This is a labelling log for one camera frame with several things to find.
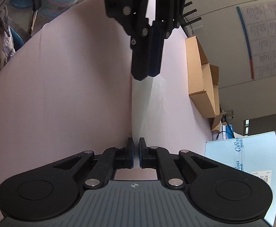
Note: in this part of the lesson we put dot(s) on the wall poster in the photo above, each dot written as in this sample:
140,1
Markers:
265,40

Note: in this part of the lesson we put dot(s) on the blue tissue box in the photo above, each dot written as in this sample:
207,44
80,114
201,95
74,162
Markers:
227,132

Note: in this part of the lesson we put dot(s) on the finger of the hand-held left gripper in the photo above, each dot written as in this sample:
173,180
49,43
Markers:
156,52
140,56

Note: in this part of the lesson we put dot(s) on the window with blind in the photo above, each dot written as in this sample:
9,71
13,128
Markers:
265,123

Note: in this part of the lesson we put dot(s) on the black router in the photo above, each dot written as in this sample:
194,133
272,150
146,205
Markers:
191,11

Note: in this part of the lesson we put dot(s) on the brown cardboard box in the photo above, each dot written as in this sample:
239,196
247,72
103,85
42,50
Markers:
199,75

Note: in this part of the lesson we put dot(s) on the labelled light blue carton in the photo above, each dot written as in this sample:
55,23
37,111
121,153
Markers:
246,158

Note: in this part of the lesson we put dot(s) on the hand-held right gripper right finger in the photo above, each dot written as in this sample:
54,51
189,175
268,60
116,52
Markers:
142,151

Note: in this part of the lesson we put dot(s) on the black chair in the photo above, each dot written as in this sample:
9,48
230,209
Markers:
37,0

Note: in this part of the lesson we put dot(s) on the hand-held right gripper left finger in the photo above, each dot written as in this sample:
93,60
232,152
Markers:
130,151

